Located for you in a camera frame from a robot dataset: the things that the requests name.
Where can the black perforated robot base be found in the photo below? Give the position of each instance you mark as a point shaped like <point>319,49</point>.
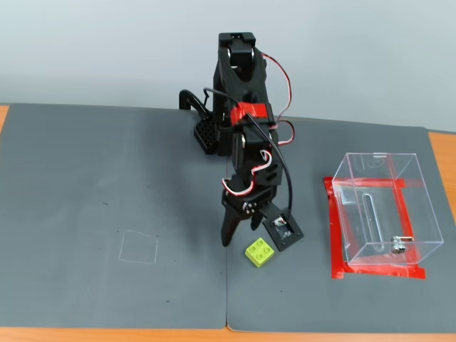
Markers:
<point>204,135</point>

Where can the green lego block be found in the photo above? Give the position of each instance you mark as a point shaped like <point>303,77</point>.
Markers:
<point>259,251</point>

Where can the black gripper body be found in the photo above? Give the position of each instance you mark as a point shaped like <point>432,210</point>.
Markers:
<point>238,201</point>

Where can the red tape strip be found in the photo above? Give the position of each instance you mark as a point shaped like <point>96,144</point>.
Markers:
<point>400,213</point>
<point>335,231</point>
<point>413,184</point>
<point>384,273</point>

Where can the grey mat with chalk square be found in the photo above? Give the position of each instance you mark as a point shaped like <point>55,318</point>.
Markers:
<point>71,213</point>

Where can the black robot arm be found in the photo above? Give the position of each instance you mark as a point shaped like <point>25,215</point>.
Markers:
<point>231,89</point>

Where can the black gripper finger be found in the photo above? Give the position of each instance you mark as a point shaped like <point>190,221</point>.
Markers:
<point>257,220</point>
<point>229,228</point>

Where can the grey mat with red tape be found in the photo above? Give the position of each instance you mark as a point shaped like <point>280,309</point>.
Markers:
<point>285,303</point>

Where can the silver metal box latch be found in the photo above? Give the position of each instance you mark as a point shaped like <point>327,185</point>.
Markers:
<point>398,246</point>

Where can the transparent plastic box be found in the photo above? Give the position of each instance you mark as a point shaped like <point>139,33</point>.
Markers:
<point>374,199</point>

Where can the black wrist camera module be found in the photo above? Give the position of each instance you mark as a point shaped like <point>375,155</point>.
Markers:
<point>285,231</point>

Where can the red tape wrap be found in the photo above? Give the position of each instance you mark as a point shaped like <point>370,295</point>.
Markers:
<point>249,111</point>

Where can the black table clamp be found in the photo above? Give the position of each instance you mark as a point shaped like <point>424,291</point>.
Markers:
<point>189,98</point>

